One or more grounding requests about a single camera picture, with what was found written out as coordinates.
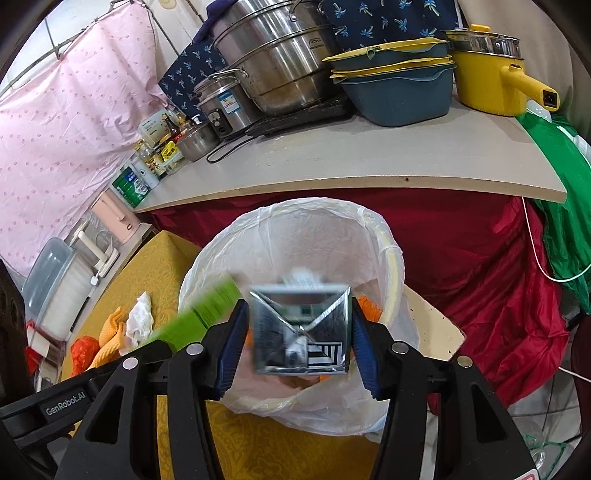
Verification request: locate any red plastic container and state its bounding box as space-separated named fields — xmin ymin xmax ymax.
xmin=25 ymin=320 xmax=44 ymax=377

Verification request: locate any wooden stool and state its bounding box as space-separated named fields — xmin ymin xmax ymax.
xmin=402 ymin=286 xmax=466 ymax=363

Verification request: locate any yellow patterned tablecloth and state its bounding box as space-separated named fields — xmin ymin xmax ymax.
xmin=60 ymin=230 xmax=384 ymax=480

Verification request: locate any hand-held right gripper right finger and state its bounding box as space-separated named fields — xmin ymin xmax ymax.
xmin=351 ymin=295 xmax=532 ymax=480

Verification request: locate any steel rice cooker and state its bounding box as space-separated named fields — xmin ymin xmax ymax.
xmin=193 ymin=69 xmax=264 ymax=139

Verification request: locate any purple cloth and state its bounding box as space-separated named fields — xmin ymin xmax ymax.
xmin=194 ymin=0 xmax=241 ymax=44

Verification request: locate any white dish rack grey lid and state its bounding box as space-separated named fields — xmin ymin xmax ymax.
xmin=21 ymin=236 xmax=93 ymax=342

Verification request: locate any large steel steamer pot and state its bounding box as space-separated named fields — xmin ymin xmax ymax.
xmin=208 ymin=0 xmax=345 ymax=117

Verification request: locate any bin with white plastic liner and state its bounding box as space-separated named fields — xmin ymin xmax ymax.
xmin=178 ymin=197 xmax=421 ymax=437

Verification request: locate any green white drink carton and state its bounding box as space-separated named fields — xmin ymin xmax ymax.
xmin=247 ymin=270 xmax=354 ymax=377

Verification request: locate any yellow electric pot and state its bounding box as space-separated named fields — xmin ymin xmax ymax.
xmin=441 ymin=24 xmax=560 ymax=117

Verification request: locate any white green box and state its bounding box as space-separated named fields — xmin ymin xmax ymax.
xmin=139 ymin=113 xmax=174 ymax=144

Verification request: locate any small steel pot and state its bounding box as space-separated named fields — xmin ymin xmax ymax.
xmin=175 ymin=122 xmax=220 ymax=162

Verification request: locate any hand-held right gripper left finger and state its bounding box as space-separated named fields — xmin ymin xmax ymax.
xmin=55 ymin=299 xmax=252 ymax=480

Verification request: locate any navy printed cloth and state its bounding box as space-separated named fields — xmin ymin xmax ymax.
xmin=158 ymin=0 xmax=462 ymax=123

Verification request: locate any clear glass jar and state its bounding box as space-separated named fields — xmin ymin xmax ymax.
xmin=522 ymin=429 xmax=568 ymax=480

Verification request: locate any blue basin yellow rim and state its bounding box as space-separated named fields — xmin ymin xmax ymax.
xmin=330 ymin=55 xmax=457 ymax=79
xmin=333 ymin=65 xmax=458 ymax=127
xmin=322 ymin=39 xmax=451 ymax=65

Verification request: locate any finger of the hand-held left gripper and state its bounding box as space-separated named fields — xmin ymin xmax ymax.
xmin=85 ymin=340 xmax=174 ymax=376

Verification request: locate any red-orange plastic bag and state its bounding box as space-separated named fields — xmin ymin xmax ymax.
xmin=69 ymin=336 xmax=102 ymax=374

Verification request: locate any dark sauce bottle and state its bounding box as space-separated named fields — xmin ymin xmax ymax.
xmin=148 ymin=150 xmax=169 ymax=178

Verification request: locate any white electric kettle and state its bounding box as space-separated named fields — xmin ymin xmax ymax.
xmin=69 ymin=222 xmax=121 ymax=282

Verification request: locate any pink dotted curtain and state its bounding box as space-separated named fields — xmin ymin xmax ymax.
xmin=0 ymin=2 xmax=171 ymax=278

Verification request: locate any black induction cooker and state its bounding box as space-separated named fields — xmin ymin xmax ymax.
xmin=245 ymin=95 xmax=356 ymax=138

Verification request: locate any black power cable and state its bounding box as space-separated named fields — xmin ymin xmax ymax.
xmin=206 ymin=124 xmax=259 ymax=164

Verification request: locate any white bottle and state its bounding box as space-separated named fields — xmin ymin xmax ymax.
xmin=131 ymin=157 xmax=160 ymax=190

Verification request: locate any small green box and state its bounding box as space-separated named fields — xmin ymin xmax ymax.
xmin=148 ymin=274 xmax=241 ymax=347

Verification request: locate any thin white cable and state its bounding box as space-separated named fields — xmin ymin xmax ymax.
xmin=522 ymin=196 xmax=591 ymax=282

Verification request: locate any green tin can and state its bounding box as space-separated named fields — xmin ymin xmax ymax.
xmin=111 ymin=164 xmax=151 ymax=208

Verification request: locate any pink electric kettle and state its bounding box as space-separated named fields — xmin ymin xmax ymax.
xmin=90 ymin=190 xmax=155 ymax=247

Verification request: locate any green cloth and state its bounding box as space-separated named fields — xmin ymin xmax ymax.
xmin=517 ymin=111 xmax=591 ymax=305

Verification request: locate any crumpled white tissue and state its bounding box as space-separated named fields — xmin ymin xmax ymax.
xmin=124 ymin=291 xmax=155 ymax=347

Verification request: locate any orange waffle cloth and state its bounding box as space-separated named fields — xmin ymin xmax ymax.
xmin=95 ymin=305 xmax=127 ymax=356

